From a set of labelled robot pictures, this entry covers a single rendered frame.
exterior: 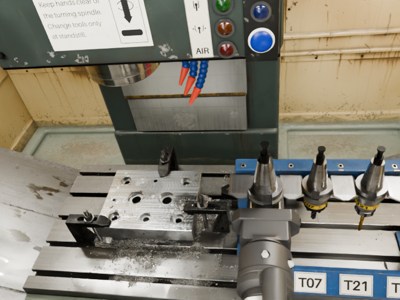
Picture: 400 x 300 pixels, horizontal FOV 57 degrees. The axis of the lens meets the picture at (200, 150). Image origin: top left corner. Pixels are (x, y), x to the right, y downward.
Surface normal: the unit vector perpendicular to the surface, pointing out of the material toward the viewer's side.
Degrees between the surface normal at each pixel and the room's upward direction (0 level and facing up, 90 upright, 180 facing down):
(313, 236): 0
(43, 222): 24
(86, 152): 0
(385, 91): 90
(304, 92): 90
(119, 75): 90
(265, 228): 1
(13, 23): 90
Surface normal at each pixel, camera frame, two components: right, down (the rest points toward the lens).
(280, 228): -0.12, -0.73
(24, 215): 0.29, -0.66
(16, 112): 0.98, 0.00
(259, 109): -0.13, 0.69
